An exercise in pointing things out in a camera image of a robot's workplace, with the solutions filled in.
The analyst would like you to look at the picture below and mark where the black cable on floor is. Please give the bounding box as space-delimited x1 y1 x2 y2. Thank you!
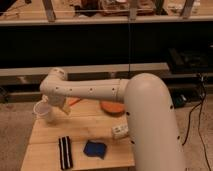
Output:
181 74 213 171

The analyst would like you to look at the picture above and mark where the white plastic bottle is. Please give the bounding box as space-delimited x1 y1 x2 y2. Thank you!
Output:
111 124 129 139

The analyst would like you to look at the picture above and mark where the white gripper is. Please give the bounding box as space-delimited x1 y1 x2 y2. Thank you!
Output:
42 95 71 115

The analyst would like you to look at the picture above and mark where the orange carrot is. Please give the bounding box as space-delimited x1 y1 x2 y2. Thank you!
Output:
68 98 82 106

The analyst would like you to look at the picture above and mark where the black white striped block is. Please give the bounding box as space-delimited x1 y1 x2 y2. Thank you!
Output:
58 136 73 170

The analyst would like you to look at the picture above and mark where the wooden table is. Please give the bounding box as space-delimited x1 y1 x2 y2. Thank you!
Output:
21 99 134 171

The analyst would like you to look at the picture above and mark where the orange bowl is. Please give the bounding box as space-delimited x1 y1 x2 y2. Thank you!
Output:
100 101 125 116

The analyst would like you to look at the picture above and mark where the blue sponge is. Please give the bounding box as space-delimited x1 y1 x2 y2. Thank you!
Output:
83 140 107 159

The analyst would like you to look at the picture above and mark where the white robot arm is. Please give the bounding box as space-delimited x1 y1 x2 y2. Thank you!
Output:
40 68 187 171

